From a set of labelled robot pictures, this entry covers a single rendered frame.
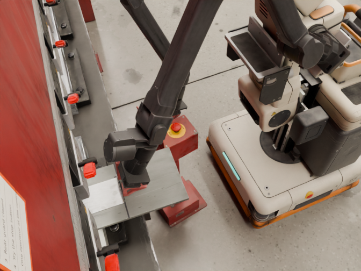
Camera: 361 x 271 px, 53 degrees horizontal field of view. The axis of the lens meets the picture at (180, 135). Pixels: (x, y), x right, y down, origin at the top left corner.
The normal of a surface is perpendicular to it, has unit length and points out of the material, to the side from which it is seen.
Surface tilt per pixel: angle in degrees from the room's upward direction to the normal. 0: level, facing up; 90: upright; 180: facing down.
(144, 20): 78
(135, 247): 0
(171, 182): 0
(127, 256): 0
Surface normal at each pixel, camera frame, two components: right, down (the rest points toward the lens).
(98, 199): -0.03, -0.58
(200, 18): 0.47, 0.56
